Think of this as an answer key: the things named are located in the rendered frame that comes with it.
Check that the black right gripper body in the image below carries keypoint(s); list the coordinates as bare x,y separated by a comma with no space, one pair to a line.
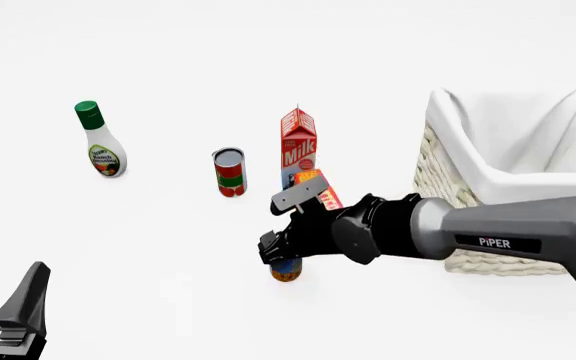
278,245

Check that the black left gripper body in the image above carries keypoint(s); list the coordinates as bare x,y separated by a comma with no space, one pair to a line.
3,347

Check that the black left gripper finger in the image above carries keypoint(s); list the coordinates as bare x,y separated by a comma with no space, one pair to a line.
28,300

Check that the alphabet soup tin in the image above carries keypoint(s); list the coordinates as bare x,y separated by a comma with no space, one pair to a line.
286,272

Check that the grey and black right robot arm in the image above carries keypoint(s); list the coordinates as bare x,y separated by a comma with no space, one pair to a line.
493,221

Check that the woven cream basket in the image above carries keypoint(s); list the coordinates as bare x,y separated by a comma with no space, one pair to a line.
435,176

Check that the white cloth basket liner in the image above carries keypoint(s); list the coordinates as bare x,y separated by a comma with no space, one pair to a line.
503,150

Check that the orange printed food box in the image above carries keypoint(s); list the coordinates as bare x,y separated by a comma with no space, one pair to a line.
332,198

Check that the red tomato sauce tin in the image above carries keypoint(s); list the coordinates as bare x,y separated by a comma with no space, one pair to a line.
229,176

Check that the red and white milk carton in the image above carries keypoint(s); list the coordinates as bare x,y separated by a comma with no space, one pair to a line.
298,142

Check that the white ranch dressing bottle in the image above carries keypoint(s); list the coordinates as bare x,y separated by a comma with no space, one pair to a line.
103,142

